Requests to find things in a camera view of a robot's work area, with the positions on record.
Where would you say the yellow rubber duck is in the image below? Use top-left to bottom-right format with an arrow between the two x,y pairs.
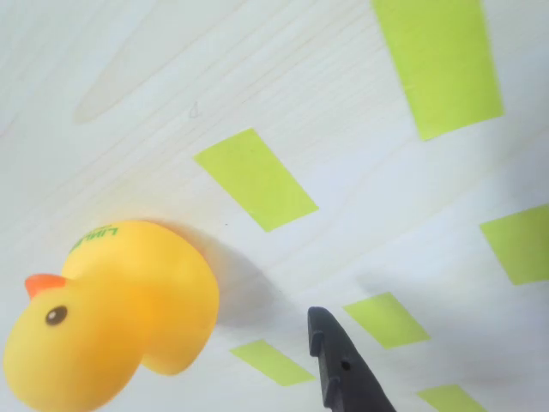
2,219 -> 220,412

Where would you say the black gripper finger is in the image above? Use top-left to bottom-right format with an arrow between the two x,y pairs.
306,306 -> 396,412

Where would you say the short yellow-green tape piece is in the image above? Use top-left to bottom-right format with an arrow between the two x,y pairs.
479,204 -> 549,287
193,127 -> 320,233
229,338 -> 317,388
341,292 -> 431,350
415,384 -> 490,412
371,0 -> 505,142

